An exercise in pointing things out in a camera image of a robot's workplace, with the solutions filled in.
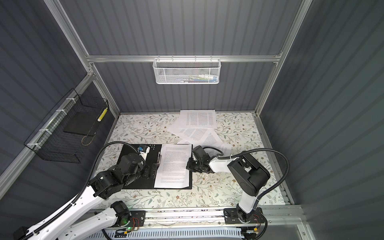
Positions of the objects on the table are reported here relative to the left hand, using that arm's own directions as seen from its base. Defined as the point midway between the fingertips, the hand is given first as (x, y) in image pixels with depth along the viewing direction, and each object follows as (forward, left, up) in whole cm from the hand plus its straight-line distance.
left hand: (151, 163), depth 74 cm
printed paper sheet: (+5, -9, -18) cm, 21 cm away
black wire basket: (+13, +41, +10) cm, 44 cm away
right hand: (+4, -17, -18) cm, 25 cm away
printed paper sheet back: (+45, -25, -16) cm, 54 cm away
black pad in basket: (+18, +34, +12) cm, 40 cm away
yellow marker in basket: (+24, +28, +10) cm, 38 cm away
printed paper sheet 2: (+26, -31, -17) cm, 44 cm away
